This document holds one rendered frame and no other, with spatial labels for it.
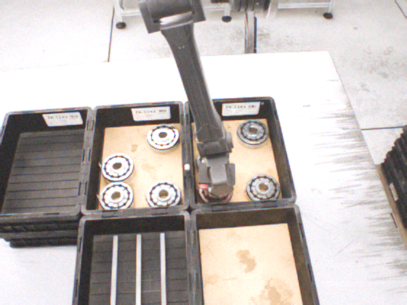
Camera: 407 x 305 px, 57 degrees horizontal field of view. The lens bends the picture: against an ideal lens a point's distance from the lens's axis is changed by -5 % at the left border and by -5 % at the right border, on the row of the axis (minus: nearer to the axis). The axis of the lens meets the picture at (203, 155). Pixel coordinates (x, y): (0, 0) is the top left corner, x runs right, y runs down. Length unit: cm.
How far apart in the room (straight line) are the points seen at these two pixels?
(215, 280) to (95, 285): 33
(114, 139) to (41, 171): 26
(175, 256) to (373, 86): 212
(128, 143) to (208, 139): 48
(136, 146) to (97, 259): 40
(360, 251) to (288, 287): 34
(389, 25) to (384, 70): 57
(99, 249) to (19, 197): 33
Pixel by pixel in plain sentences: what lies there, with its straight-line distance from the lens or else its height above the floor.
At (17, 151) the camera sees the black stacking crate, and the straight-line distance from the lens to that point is 144.
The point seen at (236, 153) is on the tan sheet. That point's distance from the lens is 129.
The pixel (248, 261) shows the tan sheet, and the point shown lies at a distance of 113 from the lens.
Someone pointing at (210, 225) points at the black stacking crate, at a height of 85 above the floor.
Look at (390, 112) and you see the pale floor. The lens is 279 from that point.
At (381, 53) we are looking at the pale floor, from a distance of 321.
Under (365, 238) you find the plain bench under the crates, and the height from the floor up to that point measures 70.
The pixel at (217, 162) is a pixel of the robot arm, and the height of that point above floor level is 108.
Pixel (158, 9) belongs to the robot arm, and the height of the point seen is 149.
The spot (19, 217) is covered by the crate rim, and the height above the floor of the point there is 93.
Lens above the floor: 189
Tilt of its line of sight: 55 degrees down
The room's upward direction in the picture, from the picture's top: straight up
